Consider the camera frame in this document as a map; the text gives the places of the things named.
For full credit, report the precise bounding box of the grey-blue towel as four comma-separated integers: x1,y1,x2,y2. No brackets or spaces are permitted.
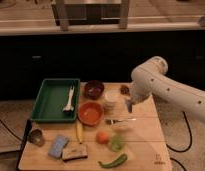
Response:
125,99,133,113

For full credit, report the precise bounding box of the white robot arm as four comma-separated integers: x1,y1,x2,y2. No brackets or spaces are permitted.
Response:
130,56,205,123

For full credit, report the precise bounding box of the white paper cup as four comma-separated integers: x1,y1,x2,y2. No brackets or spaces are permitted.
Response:
104,90,118,107

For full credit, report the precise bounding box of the small metal cup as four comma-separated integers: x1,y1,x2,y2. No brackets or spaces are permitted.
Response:
28,129,45,147

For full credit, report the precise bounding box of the silver fork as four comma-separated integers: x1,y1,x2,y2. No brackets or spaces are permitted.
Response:
105,118,136,125

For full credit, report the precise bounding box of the dark red bowl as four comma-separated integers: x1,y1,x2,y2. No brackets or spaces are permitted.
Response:
84,80,104,100

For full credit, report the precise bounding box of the orange bowl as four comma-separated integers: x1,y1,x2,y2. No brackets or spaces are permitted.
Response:
78,101,104,126

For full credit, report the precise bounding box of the green apple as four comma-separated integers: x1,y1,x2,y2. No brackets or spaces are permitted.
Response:
108,134,125,152

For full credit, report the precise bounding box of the orange peach fruit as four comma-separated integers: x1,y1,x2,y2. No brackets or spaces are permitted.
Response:
96,131,109,144

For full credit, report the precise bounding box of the green chili pepper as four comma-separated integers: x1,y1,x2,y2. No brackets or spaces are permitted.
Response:
98,154,128,169

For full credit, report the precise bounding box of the yellow banana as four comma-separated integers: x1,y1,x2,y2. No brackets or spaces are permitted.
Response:
76,120,83,144

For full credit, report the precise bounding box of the green plastic tray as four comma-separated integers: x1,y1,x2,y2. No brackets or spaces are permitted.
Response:
30,78,80,123

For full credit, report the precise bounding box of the blue sponge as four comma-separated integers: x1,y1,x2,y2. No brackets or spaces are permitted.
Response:
48,135,69,158

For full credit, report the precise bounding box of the black cable right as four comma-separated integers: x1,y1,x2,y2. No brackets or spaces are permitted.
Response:
165,111,193,171

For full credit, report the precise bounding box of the wooden stool frame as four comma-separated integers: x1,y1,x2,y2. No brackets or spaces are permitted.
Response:
51,0,130,31

